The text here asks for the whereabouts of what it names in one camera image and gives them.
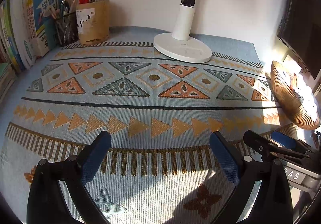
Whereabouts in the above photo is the amber ribbed glass bowl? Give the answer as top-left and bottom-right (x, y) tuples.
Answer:
(270, 61), (320, 130)

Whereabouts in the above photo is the black wall monitor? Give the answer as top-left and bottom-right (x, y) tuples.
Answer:
(277, 0), (320, 79)

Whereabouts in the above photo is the patterned blue table mat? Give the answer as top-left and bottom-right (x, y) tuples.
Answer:
(1, 29), (297, 223)

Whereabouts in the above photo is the white desk lamp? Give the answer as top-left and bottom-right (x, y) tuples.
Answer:
(153, 0), (212, 63)

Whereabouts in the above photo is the wooden pen holder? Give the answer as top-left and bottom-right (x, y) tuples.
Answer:
(76, 0), (110, 46)

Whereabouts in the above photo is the stack of books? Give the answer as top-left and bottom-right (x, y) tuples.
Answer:
(0, 0), (64, 102)

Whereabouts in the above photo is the black mesh pen cup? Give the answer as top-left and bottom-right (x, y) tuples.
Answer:
(54, 12), (78, 47)

